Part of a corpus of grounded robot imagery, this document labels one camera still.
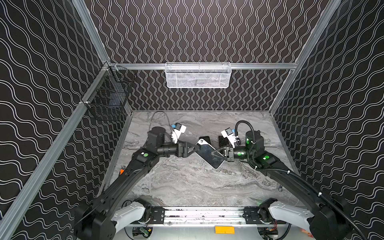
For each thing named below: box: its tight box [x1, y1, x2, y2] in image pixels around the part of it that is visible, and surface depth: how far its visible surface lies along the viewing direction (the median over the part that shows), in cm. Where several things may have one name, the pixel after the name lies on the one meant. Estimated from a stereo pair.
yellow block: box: [214, 226, 235, 235], surface depth 71 cm
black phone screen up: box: [195, 138, 225, 169], surface depth 70 cm
